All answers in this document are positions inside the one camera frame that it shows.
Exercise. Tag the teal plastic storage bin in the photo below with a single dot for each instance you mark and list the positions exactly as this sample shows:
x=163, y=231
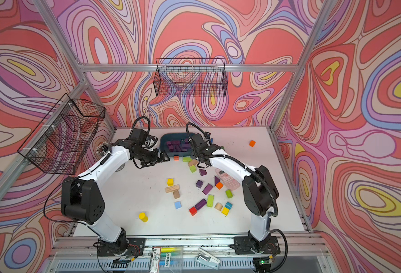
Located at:
x=166, y=140

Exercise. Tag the black wire basket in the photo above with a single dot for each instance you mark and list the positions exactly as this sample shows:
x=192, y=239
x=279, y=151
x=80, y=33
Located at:
x=65, y=139
x=190, y=77

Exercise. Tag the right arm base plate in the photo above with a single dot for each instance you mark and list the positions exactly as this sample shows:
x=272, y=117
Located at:
x=249, y=245

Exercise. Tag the light green flat block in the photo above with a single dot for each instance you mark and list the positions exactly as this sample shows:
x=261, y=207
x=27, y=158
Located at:
x=186, y=159

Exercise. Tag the purple long brick front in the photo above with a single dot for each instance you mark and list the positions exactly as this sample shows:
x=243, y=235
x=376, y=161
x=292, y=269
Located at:
x=200, y=204

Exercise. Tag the light green rectangular block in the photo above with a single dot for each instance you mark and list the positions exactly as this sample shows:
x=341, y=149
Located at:
x=210, y=201

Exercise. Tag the yellow wooden cylinder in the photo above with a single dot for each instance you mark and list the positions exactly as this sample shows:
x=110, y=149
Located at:
x=143, y=217

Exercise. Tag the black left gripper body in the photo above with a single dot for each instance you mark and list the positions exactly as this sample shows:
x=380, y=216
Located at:
x=147, y=157

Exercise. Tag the yellow cube left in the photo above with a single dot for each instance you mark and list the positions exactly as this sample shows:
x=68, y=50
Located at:
x=170, y=182

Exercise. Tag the pink calculator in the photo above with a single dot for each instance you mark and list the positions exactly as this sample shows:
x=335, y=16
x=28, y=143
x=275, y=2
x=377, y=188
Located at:
x=231, y=183

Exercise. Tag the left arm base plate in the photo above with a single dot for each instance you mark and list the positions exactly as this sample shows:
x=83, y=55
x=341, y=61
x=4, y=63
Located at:
x=132, y=247

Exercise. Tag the marker box front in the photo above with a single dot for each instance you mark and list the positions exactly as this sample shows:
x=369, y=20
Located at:
x=166, y=260

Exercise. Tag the orange small block centre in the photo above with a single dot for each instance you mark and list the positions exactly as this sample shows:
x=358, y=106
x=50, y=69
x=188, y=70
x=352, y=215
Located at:
x=219, y=185

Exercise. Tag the natural wood block rear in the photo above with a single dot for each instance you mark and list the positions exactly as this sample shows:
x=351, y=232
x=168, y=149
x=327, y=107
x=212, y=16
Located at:
x=193, y=162

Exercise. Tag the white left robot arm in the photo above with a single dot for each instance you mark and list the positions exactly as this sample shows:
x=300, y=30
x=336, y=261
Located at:
x=82, y=200

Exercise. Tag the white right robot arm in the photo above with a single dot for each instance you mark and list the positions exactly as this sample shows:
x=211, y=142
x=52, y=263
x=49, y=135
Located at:
x=259, y=190

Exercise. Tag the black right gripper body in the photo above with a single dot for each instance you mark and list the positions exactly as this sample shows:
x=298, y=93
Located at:
x=196, y=154

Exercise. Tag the pen holder cup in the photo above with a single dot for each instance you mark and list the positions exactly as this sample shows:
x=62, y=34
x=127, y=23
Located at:
x=103, y=148

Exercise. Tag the light blue wooden cube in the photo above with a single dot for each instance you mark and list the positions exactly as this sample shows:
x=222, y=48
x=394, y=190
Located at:
x=178, y=205

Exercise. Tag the purple prism near calculator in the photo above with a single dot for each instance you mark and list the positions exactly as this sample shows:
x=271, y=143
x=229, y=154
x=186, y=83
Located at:
x=216, y=180

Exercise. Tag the natural wood cylinder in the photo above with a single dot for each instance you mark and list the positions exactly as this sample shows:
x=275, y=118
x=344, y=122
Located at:
x=218, y=206

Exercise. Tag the black wire basket left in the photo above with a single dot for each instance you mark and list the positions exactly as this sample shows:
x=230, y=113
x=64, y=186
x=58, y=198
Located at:
x=65, y=139

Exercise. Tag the green cylinder near calculator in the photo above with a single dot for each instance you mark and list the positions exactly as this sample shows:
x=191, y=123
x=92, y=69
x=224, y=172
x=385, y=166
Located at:
x=229, y=194

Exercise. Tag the natural wood long block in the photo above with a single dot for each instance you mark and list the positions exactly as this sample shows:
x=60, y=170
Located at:
x=172, y=188

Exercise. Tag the natural wood small block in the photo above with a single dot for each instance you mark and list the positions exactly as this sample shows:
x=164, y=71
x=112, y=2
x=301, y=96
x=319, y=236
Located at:
x=176, y=194

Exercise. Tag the clear plastic stapler front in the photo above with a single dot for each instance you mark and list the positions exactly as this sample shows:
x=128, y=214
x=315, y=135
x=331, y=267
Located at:
x=207, y=259

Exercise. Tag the black wire basket back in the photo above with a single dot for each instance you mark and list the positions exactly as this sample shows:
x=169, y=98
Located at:
x=190, y=77

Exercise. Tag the green small cube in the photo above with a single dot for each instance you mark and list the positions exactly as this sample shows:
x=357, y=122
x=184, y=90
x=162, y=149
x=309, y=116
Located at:
x=193, y=168

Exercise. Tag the yellow small cube front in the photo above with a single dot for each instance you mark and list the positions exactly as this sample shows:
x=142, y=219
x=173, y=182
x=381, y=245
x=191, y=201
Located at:
x=225, y=211

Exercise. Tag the teal small cube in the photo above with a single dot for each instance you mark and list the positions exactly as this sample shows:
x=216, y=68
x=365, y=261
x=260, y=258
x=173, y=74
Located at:
x=228, y=205

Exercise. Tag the red wooden cube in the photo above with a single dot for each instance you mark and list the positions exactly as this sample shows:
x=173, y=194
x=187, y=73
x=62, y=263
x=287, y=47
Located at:
x=193, y=211

